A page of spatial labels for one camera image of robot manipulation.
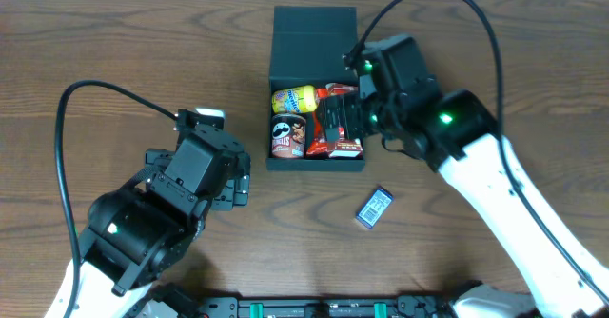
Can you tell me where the yellow candy bottle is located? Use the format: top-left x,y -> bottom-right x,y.
271,85 -> 318,114

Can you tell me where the red Hacks candy bag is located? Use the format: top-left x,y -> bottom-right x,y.
306,83 -> 358,159

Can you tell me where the red Hello Panda box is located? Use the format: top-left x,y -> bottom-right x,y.
327,128 -> 363,159

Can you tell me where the red Pringles can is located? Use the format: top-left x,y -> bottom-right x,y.
270,113 -> 306,159

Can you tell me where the dark green gift box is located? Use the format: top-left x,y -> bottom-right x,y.
266,6 -> 365,172

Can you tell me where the blue barcode small box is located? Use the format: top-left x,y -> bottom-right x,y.
355,187 -> 393,229

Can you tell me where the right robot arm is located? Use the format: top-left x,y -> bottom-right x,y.
316,90 -> 608,317

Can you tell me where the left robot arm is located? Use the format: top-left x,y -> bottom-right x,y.
47,147 -> 250,317

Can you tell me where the black mounting rail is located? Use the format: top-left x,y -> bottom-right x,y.
128,282 -> 477,318

